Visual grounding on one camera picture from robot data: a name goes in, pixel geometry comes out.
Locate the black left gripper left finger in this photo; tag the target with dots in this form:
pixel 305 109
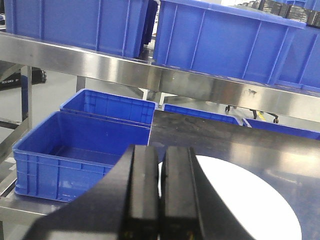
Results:
pixel 123 205

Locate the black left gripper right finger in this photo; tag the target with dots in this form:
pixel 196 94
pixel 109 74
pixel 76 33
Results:
pixel 190 207

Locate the light blue plate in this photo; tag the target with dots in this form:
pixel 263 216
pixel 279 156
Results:
pixel 264 213

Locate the blue floor bin near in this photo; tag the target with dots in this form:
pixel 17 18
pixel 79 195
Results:
pixel 67 154

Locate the blue floor bin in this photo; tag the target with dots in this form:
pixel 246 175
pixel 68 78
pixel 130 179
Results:
pixel 106 106
pixel 67 154

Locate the blue bin behind table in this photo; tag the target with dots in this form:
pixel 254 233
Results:
pixel 200 114
pixel 279 128

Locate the blue floor bin behind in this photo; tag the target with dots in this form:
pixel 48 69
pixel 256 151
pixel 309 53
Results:
pixel 106 106

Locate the blue bin behind table right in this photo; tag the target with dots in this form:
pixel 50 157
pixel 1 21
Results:
pixel 279 128

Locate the black case on floor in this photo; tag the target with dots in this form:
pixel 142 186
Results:
pixel 39 76

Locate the blue bin upper right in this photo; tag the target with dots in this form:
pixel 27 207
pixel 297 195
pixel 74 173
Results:
pixel 237 42

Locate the blue bin upper left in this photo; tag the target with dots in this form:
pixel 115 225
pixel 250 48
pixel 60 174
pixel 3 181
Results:
pixel 118 27

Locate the blue bin far right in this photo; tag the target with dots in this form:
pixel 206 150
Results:
pixel 301 69

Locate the stainless steel shelf rail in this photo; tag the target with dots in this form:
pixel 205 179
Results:
pixel 284 101

